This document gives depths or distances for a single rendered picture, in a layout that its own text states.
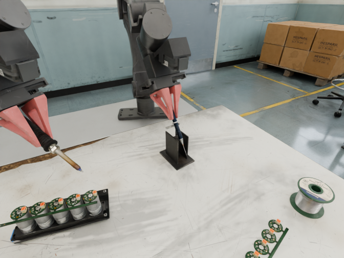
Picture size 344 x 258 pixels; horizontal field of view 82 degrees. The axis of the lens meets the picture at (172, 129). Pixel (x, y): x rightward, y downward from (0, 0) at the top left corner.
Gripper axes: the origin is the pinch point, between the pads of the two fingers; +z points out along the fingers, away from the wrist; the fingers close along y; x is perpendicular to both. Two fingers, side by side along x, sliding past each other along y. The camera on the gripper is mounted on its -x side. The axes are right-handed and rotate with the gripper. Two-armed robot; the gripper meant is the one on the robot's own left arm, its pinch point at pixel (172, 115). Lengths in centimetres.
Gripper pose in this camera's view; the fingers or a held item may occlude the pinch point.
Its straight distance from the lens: 48.3
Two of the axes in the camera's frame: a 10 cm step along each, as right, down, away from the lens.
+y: 8.3, -3.0, 4.8
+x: -4.8, 0.7, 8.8
